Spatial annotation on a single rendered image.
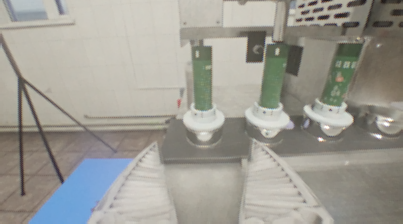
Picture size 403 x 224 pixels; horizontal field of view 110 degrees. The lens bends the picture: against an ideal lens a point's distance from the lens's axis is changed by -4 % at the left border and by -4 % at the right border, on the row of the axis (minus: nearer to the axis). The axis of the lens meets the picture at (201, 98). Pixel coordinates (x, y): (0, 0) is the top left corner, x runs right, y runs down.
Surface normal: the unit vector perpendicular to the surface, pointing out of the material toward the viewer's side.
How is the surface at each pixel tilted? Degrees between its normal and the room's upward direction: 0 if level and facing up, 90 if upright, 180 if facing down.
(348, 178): 0
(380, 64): 90
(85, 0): 90
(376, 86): 90
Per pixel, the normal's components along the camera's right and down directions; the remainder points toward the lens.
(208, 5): 0.00, 0.40
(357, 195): -0.03, -0.91
